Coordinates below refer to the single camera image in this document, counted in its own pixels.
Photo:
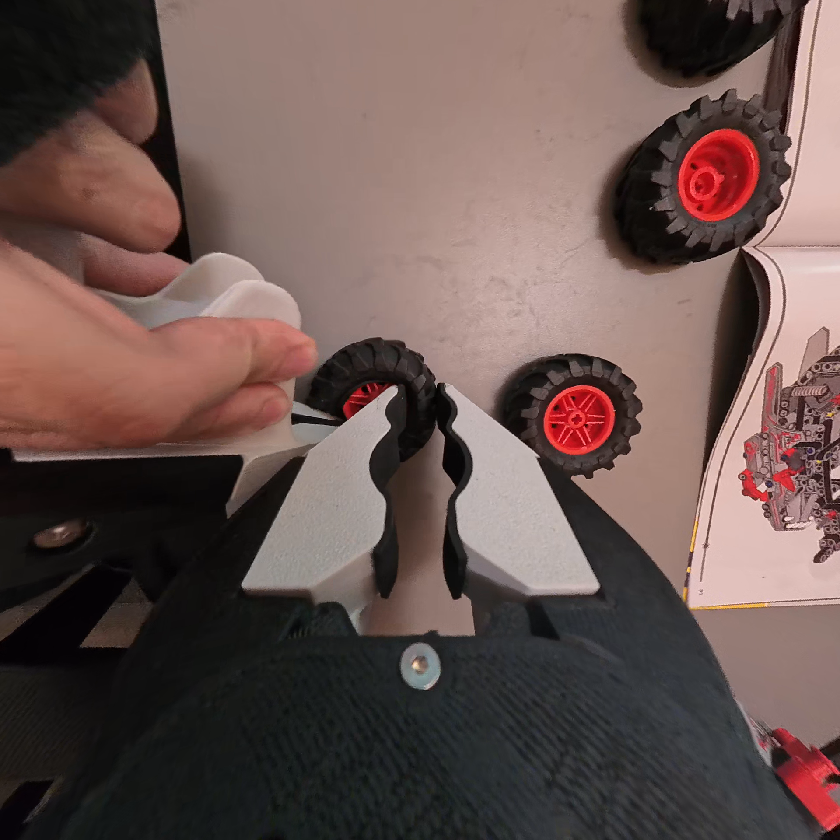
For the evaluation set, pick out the grey desk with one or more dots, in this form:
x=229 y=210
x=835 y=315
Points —
x=394 y=197

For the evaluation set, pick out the white instruction booklet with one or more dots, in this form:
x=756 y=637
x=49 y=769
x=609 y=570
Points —
x=735 y=525

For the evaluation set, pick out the grey red toy truck chassis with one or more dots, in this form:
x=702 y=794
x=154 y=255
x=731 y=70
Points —
x=804 y=768

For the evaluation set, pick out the grey mesh office chair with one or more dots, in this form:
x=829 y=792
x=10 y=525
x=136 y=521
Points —
x=39 y=715

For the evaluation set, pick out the person's left hand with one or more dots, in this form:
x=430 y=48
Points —
x=131 y=380

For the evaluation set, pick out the small red rim toy wheel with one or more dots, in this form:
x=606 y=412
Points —
x=394 y=361
x=577 y=417

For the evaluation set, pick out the large red rim toy wheel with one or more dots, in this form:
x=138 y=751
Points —
x=715 y=174
x=709 y=33

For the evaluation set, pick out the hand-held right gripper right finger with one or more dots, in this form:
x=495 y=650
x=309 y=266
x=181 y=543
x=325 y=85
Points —
x=518 y=525

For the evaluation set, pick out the person's left forearm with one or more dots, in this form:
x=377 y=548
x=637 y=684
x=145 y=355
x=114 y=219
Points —
x=52 y=52

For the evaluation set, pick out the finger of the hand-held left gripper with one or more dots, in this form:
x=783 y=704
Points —
x=197 y=451
x=308 y=420

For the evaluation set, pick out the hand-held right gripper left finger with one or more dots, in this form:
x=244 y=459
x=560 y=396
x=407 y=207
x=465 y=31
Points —
x=315 y=525

